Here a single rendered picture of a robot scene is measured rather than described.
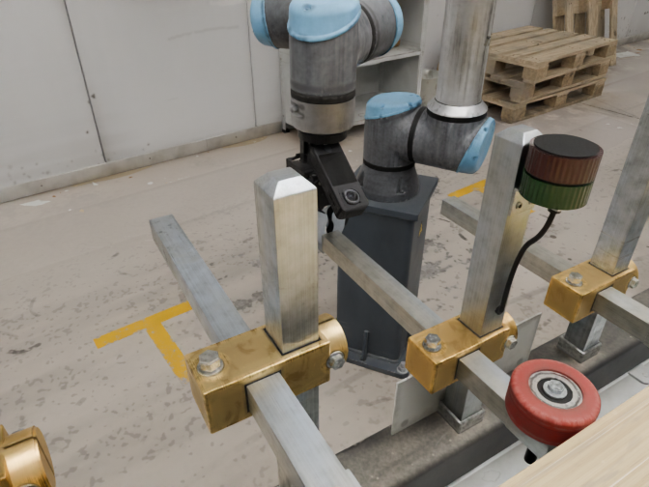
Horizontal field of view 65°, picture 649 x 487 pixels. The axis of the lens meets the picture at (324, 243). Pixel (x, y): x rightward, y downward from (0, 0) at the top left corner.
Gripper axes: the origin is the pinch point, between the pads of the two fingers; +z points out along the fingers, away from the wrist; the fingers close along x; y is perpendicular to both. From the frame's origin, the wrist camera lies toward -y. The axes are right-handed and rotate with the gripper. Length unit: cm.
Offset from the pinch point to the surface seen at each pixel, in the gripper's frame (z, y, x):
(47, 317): 85, 118, 52
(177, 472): 83, 30, 28
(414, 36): 29, 228, -204
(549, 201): -25.2, -34.5, -1.7
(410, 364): -1.5, -27.5, 4.7
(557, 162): -28.8, -34.4, -1.6
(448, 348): -5.0, -30.1, 1.9
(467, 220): -2.0, -6.9, -23.7
